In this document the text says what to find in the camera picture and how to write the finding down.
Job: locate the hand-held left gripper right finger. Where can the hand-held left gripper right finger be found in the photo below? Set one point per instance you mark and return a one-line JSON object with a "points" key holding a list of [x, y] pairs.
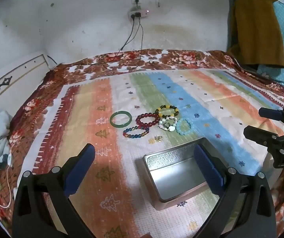
{"points": [[207, 169]]}

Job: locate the white power strip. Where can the white power strip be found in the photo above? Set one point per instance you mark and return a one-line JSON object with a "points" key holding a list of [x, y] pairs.
{"points": [[142, 13]]}

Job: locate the wall socket with plug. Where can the wall socket with plug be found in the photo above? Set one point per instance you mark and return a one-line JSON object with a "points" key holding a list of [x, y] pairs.
{"points": [[137, 0]]}

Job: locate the white headboard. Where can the white headboard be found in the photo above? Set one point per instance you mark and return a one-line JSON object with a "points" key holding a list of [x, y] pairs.
{"points": [[13, 79]]}

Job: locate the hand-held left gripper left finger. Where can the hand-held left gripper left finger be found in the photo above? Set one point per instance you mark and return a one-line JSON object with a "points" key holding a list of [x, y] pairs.
{"points": [[82, 168]]}

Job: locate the green jade bangle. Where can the green jade bangle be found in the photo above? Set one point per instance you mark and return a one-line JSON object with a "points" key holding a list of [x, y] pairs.
{"points": [[112, 122]]}

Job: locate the red floral bedsheet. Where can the red floral bedsheet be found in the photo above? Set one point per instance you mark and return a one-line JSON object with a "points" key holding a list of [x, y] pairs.
{"points": [[181, 57]]}

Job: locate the metal tin box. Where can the metal tin box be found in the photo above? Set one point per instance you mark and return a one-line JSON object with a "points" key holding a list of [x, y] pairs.
{"points": [[176, 178]]}

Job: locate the striped patterned blanket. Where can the striped patterned blanket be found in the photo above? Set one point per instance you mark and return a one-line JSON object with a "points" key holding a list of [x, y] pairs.
{"points": [[95, 119]]}

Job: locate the brown garment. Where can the brown garment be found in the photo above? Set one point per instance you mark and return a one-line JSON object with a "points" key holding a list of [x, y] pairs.
{"points": [[255, 29]]}

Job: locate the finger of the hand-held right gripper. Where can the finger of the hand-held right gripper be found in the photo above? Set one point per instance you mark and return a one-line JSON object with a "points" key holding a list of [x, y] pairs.
{"points": [[270, 113], [258, 132]]}

